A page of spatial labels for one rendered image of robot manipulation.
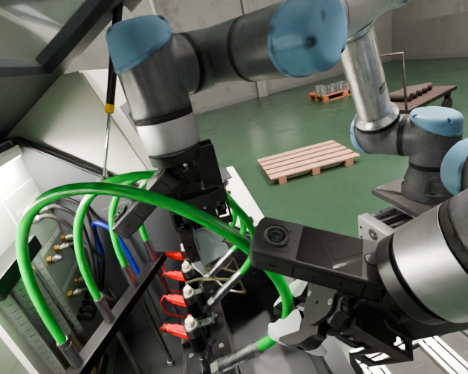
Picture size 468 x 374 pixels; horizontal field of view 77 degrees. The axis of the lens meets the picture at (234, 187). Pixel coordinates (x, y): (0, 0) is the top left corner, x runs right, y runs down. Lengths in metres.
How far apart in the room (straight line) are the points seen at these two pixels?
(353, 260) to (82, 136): 0.67
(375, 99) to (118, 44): 0.65
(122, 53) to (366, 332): 0.36
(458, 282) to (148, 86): 0.32
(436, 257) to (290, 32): 0.22
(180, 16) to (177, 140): 9.09
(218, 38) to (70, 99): 0.47
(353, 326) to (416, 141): 0.67
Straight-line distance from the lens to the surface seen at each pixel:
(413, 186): 0.95
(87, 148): 0.79
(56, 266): 0.79
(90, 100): 0.77
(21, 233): 0.46
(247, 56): 0.35
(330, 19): 0.33
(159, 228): 0.81
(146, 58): 0.36
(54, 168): 0.79
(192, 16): 9.48
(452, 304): 0.24
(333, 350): 0.69
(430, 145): 0.90
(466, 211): 0.22
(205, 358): 0.63
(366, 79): 0.81
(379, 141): 0.93
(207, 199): 0.40
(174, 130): 0.36
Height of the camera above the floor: 1.52
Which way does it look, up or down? 24 degrees down
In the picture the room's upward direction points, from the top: 14 degrees counter-clockwise
